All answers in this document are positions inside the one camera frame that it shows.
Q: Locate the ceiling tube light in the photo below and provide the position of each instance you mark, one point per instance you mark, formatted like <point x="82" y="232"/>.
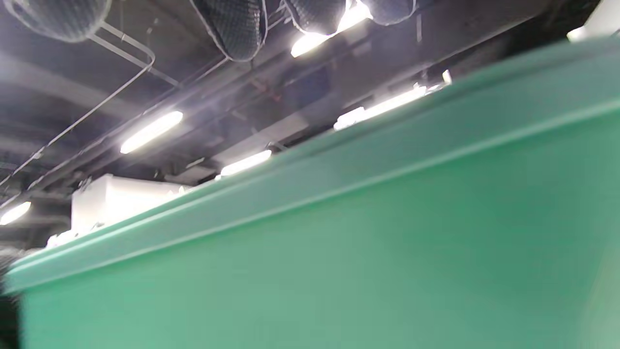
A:
<point x="13" y="213"/>
<point x="382" y="106"/>
<point x="315" y="41"/>
<point x="244" y="164"/>
<point x="151" y="132"/>

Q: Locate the green plastic storage box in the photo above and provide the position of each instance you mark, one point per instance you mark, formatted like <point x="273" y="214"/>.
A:
<point x="339" y="271"/>

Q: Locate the green plastic lid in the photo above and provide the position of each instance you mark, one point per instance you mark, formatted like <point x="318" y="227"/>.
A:
<point x="339" y="160"/>

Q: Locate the person's right hand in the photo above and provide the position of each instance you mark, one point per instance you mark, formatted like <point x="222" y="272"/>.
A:
<point x="237" y="29"/>

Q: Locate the white ceiling unit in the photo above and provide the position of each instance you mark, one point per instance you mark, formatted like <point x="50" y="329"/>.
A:
<point x="121" y="201"/>

